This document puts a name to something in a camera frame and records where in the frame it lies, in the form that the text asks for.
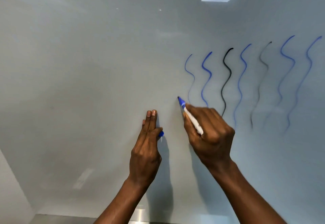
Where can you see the person's right hand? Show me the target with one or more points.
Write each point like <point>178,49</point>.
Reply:
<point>215,142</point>

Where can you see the person's left hand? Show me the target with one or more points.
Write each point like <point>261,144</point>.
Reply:
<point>144,157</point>

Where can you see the person's right thumb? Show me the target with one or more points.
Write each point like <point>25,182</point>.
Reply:
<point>189,127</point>

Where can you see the person's left middle finger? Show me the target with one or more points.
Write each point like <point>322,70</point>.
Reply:
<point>147,129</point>

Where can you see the person's left thumb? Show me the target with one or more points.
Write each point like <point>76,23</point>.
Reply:
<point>157,133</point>

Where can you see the blue marker cap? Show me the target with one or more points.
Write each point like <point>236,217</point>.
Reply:
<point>161,134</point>

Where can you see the blue and white whiteboard marker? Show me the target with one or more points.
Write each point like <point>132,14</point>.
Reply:
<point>193,121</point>

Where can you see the person's right forearm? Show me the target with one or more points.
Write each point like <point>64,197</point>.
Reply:
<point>243,196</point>

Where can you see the person's left forearm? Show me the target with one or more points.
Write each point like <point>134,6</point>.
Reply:
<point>121,203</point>

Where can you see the white whiteboard with wavy lines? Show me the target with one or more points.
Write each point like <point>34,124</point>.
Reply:
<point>83,61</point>

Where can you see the metal whiteboard tray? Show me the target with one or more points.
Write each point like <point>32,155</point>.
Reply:
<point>76,219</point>

